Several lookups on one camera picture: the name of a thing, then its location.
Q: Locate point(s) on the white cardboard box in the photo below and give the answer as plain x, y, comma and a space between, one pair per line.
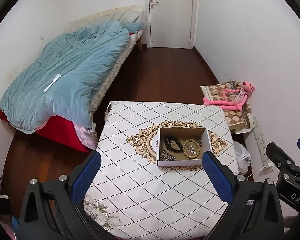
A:
195, 143

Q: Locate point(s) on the pink panther plush toy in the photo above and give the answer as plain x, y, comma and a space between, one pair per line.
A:
233, 99

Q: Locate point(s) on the white door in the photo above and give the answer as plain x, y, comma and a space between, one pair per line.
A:
171, 23

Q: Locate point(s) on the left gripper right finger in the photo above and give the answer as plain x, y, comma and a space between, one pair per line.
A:
254, 210

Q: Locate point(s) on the checkered brown side cushion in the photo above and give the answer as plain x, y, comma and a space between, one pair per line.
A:
238, 121

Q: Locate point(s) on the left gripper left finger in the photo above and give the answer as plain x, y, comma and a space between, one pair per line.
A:
53, 209

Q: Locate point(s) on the white power strip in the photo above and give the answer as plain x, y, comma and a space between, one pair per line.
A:
267, 165

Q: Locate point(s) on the pillow at bed head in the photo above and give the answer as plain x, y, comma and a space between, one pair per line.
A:
125, 15

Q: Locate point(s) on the teal blue duvet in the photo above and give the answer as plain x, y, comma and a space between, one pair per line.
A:
64, 79

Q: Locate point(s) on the white plastic bag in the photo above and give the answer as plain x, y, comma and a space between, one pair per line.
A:
243, 158

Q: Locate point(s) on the black wristband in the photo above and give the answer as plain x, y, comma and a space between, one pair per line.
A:
173, 144

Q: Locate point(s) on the patterned white tablecloth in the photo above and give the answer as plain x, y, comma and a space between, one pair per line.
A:
131, 197

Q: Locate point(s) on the bed with red sheet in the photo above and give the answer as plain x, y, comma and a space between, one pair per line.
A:
74, 135

